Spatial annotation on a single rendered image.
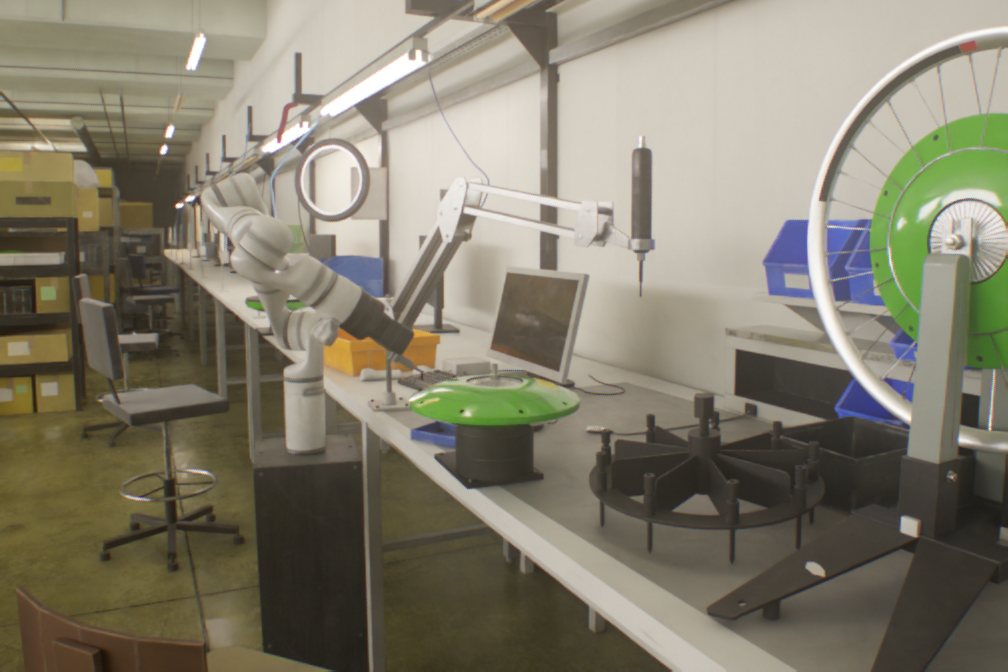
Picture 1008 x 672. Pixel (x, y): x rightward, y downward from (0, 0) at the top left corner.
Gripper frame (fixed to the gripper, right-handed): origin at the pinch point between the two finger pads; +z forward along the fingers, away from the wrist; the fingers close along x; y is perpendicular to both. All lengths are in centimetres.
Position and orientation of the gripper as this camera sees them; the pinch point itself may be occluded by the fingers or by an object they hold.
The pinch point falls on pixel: (422, 372)
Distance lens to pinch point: 136.2
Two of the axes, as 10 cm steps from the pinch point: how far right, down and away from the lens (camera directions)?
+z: 7.2, 5.4, 4.3
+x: -4.7, -0.7, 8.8
